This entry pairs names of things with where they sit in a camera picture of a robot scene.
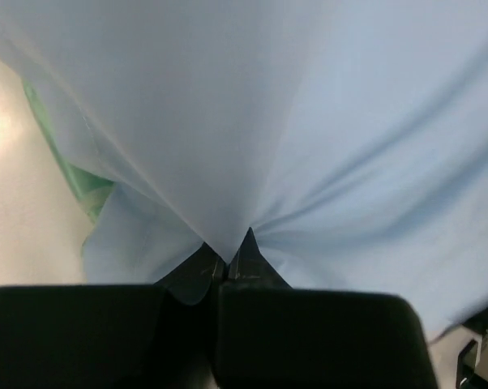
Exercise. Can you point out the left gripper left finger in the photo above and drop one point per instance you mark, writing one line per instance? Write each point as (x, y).
(185, 335)

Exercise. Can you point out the light blue pillowcase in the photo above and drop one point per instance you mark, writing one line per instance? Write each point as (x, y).
(350, 136)

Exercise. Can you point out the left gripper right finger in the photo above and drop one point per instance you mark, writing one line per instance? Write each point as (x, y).
(258, 331)

